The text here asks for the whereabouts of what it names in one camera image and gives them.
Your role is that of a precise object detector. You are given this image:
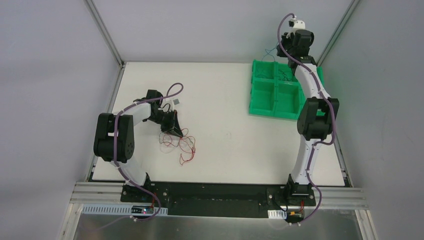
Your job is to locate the black robot base mount plate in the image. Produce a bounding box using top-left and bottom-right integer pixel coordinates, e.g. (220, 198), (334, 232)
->
(120, 181), (317, 218)

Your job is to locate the small right controller board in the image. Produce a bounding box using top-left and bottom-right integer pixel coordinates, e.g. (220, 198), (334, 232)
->
(286, 211), (304, 222)

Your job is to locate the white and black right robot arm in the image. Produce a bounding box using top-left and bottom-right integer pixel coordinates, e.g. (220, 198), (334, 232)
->
(278, 29), (340, 205)

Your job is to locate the small left controller board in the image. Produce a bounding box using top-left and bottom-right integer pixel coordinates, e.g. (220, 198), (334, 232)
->
(131, 205), (155, 215)

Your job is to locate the aluminium frame rail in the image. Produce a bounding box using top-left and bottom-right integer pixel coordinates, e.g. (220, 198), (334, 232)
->
(58, 181), (379, 240)

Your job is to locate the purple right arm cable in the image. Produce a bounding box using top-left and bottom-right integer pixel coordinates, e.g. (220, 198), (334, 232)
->
(276, 13), (338, 228)

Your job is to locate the green plastic compartment bin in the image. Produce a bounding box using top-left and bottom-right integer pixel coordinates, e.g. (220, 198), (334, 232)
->
(249, 60), (306, 120)

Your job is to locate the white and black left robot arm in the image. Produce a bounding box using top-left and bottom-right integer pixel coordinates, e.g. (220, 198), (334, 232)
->
(93, 89), (183, 203)

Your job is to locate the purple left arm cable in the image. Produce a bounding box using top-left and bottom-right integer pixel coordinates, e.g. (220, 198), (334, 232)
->
(112, 82), (185, 223)

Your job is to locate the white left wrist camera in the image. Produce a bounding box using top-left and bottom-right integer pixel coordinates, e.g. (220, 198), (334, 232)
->
(167, 98), (181, 106)

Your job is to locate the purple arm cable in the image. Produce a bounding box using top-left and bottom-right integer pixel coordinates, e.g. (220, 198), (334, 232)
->
(112, 82), (185, 223)
(276, 13), (338, 228)

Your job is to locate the small controller board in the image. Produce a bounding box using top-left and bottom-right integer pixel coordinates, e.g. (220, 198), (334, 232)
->
(131, 205), (155, 215)
(286, 211), (304, 222)

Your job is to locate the white slotted cable duct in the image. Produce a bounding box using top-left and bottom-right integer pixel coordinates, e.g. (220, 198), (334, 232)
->
(81, 204), (168, 217)

